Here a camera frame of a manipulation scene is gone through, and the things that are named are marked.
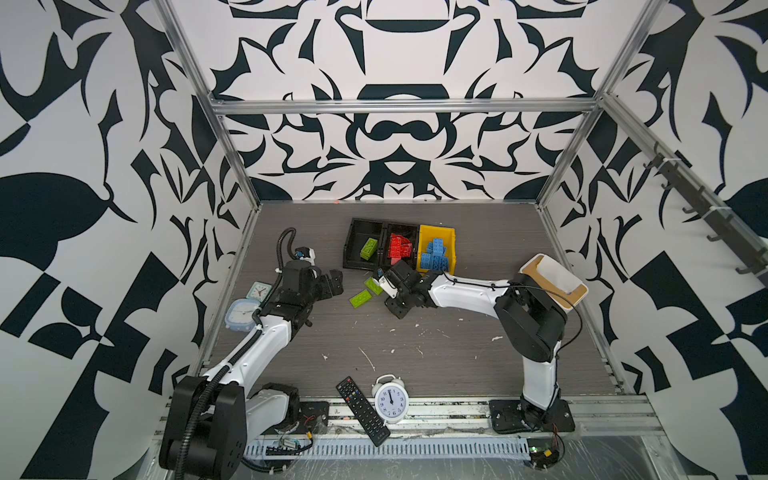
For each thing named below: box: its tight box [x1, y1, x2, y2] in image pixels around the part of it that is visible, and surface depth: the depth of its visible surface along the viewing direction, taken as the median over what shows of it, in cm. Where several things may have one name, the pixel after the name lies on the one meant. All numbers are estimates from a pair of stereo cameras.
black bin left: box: [342, 218, 387, 271], surface depth 104 cm
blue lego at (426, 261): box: [422, 252, 432, 270], surface depth 101 cm
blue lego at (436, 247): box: [427, 238, 447, 256], surface depth 101 cm
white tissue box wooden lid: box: [519, 253, 589, 312], surface depth 95 cm
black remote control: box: [336, 376, 391, 447], surface depth 76 cm
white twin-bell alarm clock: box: [371, 373, 409, 424], surface depth 76 cm
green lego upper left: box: [349, 290, 373, 309], surface depth 96 cm
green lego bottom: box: [360, 238, 378, 260], surface depth 104 cm
